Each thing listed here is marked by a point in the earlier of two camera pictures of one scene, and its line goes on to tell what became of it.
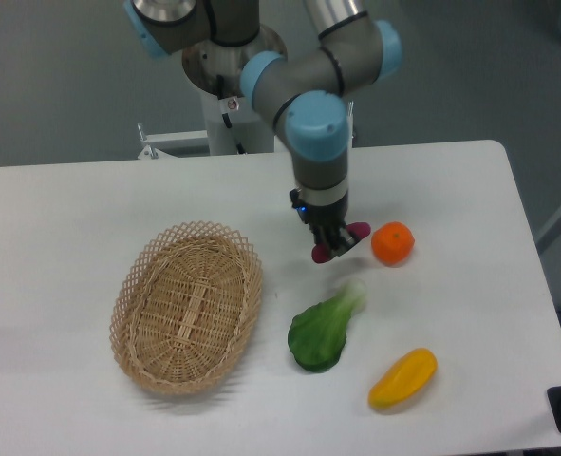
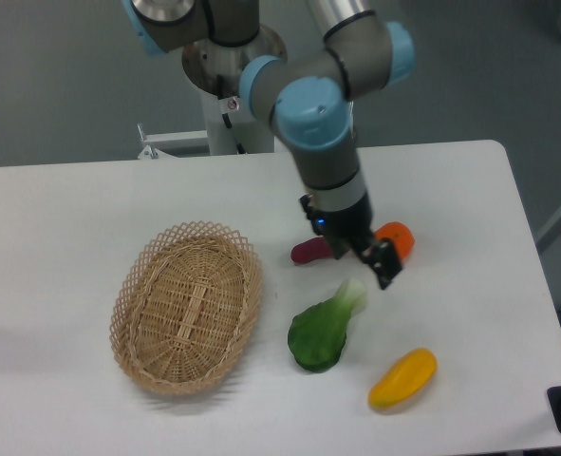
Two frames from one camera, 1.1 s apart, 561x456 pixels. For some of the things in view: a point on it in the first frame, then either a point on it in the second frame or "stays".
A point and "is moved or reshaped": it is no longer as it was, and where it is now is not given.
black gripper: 323,218 -> 351,231
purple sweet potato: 323,253 is moved or reshaped
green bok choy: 317,334 stays
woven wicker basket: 185,306 stays
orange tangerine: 393,243 stays
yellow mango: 403,378 stays
